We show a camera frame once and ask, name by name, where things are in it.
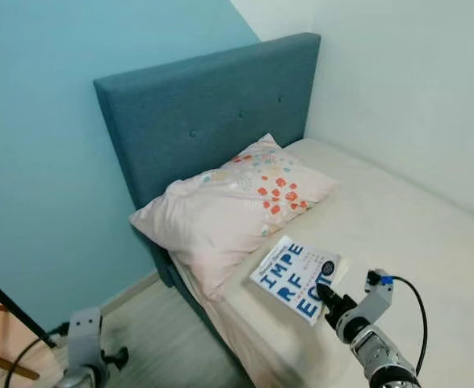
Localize white book blue letters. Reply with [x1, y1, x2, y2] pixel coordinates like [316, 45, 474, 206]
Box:
[250, 235, 348, 326]

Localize cream bed mattress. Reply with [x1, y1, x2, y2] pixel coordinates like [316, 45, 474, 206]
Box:
[172, 137, 474, 388]

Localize brown wooden bar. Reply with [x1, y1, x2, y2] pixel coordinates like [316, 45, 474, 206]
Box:
[0, 349, 40, 382]

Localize thin black bar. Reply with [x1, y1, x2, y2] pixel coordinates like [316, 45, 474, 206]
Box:
[0, 269, 61, 350]

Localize pink floral pillow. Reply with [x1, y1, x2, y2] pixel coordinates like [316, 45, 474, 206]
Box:
[130, 133, 340, 302]

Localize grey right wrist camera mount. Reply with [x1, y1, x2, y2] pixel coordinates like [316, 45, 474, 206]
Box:
[350, 269, 396, 328]

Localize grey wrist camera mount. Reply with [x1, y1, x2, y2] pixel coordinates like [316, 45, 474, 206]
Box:
[67, 307, 104, 373]
[350, 269, 396, 328]

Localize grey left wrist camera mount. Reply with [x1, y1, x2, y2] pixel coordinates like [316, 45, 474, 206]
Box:
[67, 307, 104, 373]

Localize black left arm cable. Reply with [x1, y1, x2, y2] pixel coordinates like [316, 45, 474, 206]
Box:
[4, 322, 72, 388]

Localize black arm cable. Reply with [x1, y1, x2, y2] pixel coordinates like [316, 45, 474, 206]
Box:
[382, 275, 430, 374]
[4, 322, 72, 388]

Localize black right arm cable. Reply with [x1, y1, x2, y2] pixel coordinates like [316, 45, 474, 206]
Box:
[382, 275, 430, 374]

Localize blue fabric bed frame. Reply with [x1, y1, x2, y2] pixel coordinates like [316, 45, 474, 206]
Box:
[94, 32, 322, 388]

